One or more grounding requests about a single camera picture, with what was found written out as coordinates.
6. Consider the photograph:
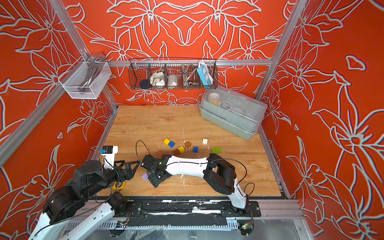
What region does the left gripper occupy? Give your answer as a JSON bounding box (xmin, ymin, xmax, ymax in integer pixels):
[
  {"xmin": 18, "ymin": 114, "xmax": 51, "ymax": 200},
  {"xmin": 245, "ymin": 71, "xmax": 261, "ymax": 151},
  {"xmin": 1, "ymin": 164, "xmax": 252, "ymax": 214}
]
[{"xmin": 85, "ymin": 157, "xmax": 142, "ymax": 199}]

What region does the lilac lego brick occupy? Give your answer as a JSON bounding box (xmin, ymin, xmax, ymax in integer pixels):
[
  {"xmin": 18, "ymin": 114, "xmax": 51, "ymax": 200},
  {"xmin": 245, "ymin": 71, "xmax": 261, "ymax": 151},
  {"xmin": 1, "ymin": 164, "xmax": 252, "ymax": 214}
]
[{"xmin": 142, "ymin": 173, "xmax": 149, "ymax": 181}]

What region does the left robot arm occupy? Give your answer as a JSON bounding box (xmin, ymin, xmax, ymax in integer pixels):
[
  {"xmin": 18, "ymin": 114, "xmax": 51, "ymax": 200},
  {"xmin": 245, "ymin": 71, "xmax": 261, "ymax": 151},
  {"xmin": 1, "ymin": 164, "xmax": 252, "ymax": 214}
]
[{"xmin": 29, "ymin": 160, "xmax": 140, "ymax": 240}]

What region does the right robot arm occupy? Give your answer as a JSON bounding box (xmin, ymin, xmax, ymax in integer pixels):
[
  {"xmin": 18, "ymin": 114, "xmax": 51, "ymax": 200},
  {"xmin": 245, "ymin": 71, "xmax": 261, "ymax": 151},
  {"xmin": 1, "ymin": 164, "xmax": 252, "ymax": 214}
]
[{"xmin": 141, "ymin": 153, "xmax": 249, "ymax": 210}]

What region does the yellow lego brick far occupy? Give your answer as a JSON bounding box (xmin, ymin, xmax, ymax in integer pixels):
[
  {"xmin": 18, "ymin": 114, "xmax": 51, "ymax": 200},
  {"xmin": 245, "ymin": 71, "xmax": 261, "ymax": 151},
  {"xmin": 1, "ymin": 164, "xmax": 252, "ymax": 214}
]
[{"xmin": 163, "ymin": 138, "xmax": 170, "ymax": 145}]

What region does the yellow lego brick near brown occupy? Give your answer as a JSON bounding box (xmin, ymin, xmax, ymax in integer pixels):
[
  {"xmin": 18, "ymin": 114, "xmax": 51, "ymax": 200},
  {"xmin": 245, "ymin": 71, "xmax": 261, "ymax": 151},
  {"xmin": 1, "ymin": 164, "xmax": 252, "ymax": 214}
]
[{"xmin": 178, "ymin": 146, "xmax": 186, "ymax": 154}]

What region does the brown sloped lego brick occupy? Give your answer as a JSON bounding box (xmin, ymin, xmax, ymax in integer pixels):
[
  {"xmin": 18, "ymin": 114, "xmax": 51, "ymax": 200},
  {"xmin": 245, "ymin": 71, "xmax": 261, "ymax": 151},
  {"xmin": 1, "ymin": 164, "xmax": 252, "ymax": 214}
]
[{"xmin": 184, "ymin": 141, "xmax": 192, "ymax": 148}]

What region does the lime green lego brick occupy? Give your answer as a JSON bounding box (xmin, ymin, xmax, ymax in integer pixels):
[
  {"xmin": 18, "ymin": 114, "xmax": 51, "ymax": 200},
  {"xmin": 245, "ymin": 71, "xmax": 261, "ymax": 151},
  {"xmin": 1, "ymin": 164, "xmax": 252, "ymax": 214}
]
[{"xmin": 211, "ymin": 148, "xmax": 222, "ymax": 154}]

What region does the yellow tape measure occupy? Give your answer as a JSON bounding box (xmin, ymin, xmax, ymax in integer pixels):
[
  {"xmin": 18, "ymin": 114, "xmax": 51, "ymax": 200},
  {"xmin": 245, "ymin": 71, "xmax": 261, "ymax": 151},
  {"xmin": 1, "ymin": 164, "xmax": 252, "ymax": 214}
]
[{"xmin": 113, "ymin": 181, "xmax": 126, "ymax": 191}]

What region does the white cloth in basket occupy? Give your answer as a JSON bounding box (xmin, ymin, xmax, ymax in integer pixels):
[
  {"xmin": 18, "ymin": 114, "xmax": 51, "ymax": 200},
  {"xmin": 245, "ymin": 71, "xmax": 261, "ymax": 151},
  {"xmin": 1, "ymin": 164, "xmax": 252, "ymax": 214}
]
[{"xmin": 150, "ymin": 72, "xmax": 166, "ymax": 87}]

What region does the clear plastic bin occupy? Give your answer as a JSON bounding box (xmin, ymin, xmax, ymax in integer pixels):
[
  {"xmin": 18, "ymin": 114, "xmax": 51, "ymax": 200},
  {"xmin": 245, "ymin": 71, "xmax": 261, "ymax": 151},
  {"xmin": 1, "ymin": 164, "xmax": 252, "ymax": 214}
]
[{"xmin": 59, "ymin": 57, "xmax": 112, "ymax": 100}]

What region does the grey lidded storage box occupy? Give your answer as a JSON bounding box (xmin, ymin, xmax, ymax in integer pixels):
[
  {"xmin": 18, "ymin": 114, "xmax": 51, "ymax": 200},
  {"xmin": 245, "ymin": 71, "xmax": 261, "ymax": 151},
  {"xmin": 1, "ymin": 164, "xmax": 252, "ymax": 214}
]
[{"xmin": 200, "ymin": 86, "xmax": 267, "ymax": 140}]

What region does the black wire basket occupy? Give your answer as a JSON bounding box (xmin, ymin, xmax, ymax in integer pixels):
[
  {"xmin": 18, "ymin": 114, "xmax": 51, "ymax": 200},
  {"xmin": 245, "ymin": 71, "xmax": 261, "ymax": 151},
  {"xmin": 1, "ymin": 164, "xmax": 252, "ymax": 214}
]
[{"xmin": 129, "ymin": 58, "xmax": 219, "ymax": 90}]

